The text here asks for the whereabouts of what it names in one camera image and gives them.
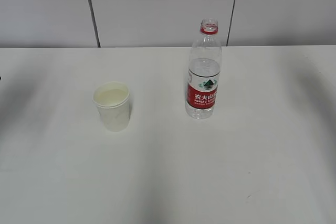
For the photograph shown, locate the clear red-label water bottle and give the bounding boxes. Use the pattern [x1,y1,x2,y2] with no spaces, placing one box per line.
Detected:
[185,18,222,120]

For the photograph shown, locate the white paper cup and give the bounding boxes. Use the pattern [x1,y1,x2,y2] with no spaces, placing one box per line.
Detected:
[93,81,130,132]

